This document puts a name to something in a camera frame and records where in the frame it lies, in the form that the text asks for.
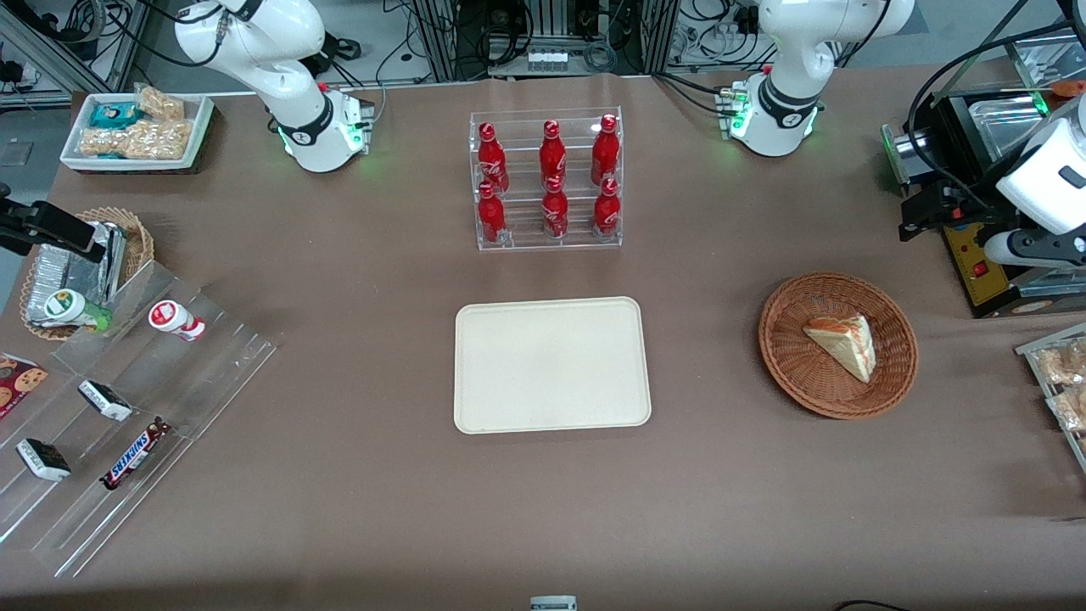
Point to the clear acrylic stepped shelf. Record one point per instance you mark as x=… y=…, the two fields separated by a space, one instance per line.
x=195 y=373

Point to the black white snack bar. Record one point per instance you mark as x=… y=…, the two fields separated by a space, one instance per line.
x=44 y=460
x=106 y=400

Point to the clear rice cracker bag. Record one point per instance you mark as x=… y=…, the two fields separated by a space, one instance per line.
x=1071 y=409
x=1065 y=363

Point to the triangle sandwich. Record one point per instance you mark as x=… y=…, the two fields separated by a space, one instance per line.
x=844 y=344

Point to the cream plastic tray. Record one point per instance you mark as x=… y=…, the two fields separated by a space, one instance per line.
x=551 y=365

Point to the small clear peanut snack bag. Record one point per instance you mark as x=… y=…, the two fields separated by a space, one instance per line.
x=161 y=103

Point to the silver foil packet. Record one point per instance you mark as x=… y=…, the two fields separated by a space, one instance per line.
x=81 y=271

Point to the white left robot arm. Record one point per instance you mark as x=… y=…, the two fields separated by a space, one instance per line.
x=789 y=59

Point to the brown snickers bar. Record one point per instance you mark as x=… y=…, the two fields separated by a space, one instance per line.
x=136 y=454

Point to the light wicker basket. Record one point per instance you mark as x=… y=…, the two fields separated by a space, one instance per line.
x=140 y=238

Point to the small white label tag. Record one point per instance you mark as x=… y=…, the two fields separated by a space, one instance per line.
x=553 y=603

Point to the brown round wicker basket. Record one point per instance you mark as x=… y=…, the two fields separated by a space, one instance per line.
x=793 y=356

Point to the aluminium frame rack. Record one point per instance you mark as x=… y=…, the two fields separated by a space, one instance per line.
x=543 y=25

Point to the red cola bottle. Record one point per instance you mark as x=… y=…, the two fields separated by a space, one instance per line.
x=490 y=216
x=555 y=212
x=552 y=157
x=607 y=210
x=491 y=161
x=605 y=153

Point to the red capped yogurt bottle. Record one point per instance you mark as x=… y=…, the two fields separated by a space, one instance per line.
x=174 y=319

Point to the white power strip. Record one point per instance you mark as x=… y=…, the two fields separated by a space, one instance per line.
x=547 y=61

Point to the green capped yogurt bottle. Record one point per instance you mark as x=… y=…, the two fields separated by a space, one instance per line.
x=72 y=310

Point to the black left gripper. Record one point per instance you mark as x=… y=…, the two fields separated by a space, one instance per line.
x=976 y=206

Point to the grey tray with snacks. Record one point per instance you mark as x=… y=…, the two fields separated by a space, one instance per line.
x=1031 y=352

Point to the large clear peanut snack bag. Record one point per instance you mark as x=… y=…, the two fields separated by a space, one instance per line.
x=140 y=140

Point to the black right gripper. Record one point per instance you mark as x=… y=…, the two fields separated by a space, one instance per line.
x=34 y=223

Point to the red cookie package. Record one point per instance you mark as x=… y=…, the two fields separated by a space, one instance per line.
x=19 y=382

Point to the teal snack packet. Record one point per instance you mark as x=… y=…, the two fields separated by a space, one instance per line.
x=114 y=114

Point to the white plastic snack bin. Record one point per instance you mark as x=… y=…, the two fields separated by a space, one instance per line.
x=199 y=127

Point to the black metal machine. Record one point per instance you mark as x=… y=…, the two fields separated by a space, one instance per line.
x=967 y=127

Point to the yellow control panel box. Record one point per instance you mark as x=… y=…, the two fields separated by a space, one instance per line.
x=976 y=271

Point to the clear acrylic bottle rack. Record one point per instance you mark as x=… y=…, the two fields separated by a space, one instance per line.
x=547 y=242

